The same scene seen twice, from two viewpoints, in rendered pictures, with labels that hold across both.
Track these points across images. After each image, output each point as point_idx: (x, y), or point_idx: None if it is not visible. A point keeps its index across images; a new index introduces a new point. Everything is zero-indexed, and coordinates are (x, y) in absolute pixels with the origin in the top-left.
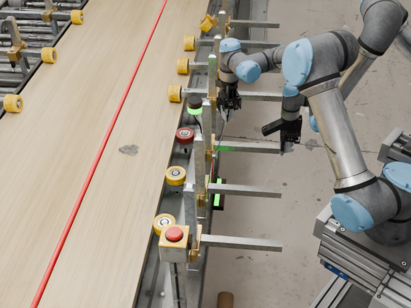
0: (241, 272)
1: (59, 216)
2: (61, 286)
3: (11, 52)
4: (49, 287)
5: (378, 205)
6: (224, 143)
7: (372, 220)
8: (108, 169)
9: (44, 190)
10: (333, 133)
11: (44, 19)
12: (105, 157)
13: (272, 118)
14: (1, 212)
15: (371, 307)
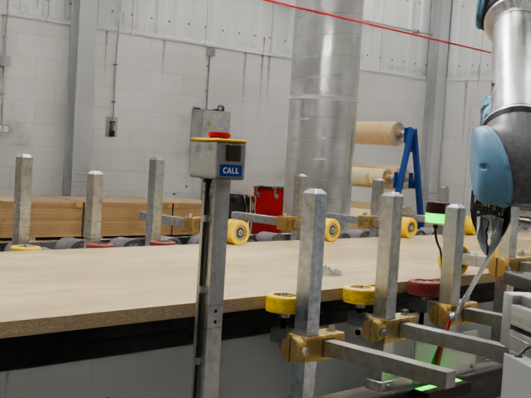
0: None
1: (169, 272)
2: (96, 287)
3: (282, 216)
4: (84, 284)
5: (527, 139)
6: (482, 310)
7: (503, 155)
8: (276, 273)
9: (180, 264)
10: (499, 58)
11: (360, 222)
12: (286, 270)
13: None
14: (116, 260)
15: (503, 388)
